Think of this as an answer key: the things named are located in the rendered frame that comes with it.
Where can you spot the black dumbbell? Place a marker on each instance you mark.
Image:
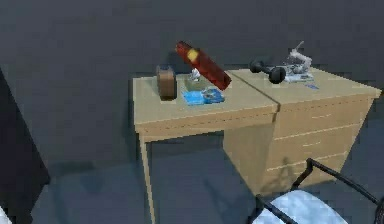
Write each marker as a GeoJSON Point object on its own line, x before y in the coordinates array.
{"type": "Point", "coordinates": [269, 71]}

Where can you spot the black frame chair white seat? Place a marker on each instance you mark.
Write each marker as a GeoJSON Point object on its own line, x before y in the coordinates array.
{"type": "Point", "coordinates": [310, 203]}

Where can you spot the blue round case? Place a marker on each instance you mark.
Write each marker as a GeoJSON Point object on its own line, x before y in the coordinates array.
{"type": "Point", "coordinates": [212, 95]}

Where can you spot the small blue card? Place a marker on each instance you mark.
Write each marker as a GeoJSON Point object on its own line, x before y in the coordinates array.
{"type": "Point", "coordinates": [312, 86]}

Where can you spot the red cylinder with yellow label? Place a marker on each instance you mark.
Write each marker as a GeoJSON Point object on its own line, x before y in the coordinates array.
{"type": "Point", "coordinates": [204, 65]}

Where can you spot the blue book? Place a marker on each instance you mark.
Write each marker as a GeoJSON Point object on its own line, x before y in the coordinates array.
{"type": "Point", "coordinates": [193, 97]}

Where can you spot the light wooden desk with drawers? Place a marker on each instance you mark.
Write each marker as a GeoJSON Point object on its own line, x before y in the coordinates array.
{"type": "Point", "coordinates": [233, 110]}

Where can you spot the black cupboard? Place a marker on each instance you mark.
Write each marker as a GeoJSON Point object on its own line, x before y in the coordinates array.
{"type": "Point", "coordinates": [18, 156]}

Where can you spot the white crumpled object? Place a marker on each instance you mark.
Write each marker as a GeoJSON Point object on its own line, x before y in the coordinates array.
{"type": "Point", "coordinates": [194, 76]}

